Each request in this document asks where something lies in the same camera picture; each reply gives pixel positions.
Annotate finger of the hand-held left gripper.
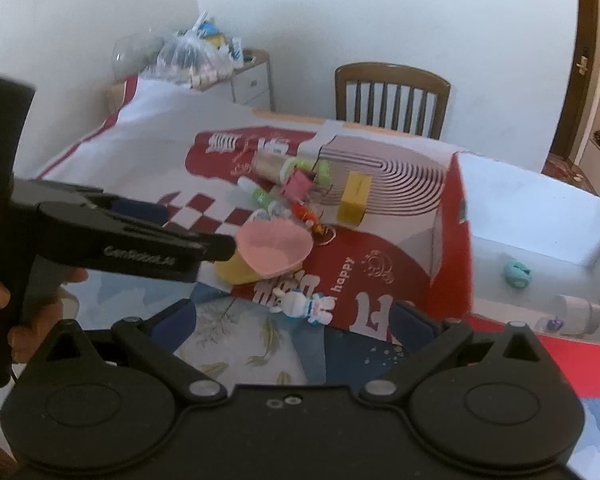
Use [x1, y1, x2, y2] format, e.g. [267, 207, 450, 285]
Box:
[124, 226, 237, 264]
[87, 194, 169, 227]

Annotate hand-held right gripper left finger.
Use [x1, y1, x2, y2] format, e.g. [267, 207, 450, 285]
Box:
[27, 299, 228, 403]

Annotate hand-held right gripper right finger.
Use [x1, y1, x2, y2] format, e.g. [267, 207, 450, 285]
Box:
[360, 300, 566, 403]

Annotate pink heart-shaped bowl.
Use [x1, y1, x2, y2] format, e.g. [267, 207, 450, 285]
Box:
[236, 219, 314, 279]

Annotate orange toy keychain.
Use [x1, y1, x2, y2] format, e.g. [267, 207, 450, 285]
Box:
[291, 201, 327, 237]

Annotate yellow plastic container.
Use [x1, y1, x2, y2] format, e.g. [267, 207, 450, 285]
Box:
[214, 252, 263, 287]

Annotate green white small bottle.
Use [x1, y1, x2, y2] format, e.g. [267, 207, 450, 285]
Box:
[236, 176, 282, 212]

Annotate printed red white table cover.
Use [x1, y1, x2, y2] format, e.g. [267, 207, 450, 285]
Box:
[35, 74, 475, 347]

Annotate brown cardboard tube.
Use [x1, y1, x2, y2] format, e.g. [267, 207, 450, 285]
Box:
[251, 151, 293, 182]

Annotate pink small box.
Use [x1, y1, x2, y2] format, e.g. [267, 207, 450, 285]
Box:
[279, 169, 314, 202]

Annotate white astronaut toy figure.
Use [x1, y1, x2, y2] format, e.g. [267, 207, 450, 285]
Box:
[271, 291, 334, 327]

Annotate blue floral tablecloth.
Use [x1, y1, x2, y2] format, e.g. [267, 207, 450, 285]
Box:
[75, 280, 416, 389]

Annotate teal small toy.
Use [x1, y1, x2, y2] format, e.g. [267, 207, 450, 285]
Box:
[501, 258, 532, 289]

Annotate yellow box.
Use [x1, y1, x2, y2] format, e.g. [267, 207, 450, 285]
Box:
[336, 171, 374, 227]

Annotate clear plastic bag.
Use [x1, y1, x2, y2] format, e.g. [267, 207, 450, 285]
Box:
[139, 27, 237, 92]

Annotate white plastic bottle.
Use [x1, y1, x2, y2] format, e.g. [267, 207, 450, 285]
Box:
[551, 294, 600, 337]

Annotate white drawer cabinet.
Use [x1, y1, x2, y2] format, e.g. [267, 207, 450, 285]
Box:
[229, 49, 272, 111]

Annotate blue white packet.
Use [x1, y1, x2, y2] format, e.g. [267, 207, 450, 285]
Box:
[197, 11, 227, 43]

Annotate wooden chair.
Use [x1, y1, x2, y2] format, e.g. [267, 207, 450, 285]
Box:
[334, 62, 452, 141]

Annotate brown wooden door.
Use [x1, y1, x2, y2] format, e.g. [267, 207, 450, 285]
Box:
[549, 0, 600, 162]

